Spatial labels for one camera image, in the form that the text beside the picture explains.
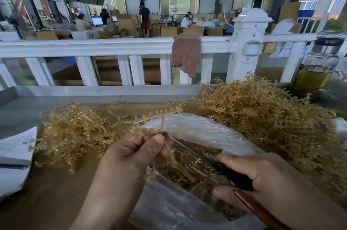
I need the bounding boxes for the person's left hand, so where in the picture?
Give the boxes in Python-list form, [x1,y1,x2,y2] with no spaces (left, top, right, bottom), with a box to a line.
[102,129,171,184]

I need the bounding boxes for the heap of cut tan parts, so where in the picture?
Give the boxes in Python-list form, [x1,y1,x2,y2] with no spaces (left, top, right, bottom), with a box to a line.
[152,140,244,221]

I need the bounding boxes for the large pile of tan sprues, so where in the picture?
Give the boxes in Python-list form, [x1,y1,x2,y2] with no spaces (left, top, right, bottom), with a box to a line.
[194,73,347,200]

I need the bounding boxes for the white railing fence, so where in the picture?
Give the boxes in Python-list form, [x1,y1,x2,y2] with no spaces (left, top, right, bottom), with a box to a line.
[0,8,347,87]

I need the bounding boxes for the standing fan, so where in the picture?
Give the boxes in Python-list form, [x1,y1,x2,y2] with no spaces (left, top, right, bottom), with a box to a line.
[227,7,242,28]

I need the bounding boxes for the brown cloth rag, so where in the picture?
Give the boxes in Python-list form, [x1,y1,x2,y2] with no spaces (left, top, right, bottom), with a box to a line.
[170,33,202,79]

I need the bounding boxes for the stack of cardboard boxes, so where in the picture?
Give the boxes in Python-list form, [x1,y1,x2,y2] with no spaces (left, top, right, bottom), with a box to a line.
[35,9,225,40]

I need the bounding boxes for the glass bottle with yellow liquid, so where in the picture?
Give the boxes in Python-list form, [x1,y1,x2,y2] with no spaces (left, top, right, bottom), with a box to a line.
[291,31,347,95]

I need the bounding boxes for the person's left forearm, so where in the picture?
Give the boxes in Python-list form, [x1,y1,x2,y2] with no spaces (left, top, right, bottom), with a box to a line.
[69,173,147,230]

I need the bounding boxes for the small pile of tan sprues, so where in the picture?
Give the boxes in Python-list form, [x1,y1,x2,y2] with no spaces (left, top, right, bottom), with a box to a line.
[24,101,163,175]

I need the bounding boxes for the knife with brown handle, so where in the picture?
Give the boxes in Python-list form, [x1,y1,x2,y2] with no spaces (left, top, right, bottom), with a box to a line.
[169,136,289,230]

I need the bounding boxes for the white paper sheets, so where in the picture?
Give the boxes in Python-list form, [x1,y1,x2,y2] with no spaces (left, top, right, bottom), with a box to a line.
[0,126,38,200]

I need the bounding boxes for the dark pen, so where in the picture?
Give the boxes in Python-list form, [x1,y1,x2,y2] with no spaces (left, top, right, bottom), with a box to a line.
[0,163,30,170]

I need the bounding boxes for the clear plastic bag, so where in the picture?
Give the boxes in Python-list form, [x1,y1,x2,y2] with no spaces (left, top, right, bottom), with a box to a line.
[129,113,267,230]

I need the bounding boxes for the tan plastic sprue piece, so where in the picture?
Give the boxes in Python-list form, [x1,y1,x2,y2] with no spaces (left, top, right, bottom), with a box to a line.
[134,104,197,183]

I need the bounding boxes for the person's right hand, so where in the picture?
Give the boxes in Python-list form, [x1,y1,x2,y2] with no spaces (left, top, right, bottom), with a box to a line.
[213,153,347,230]

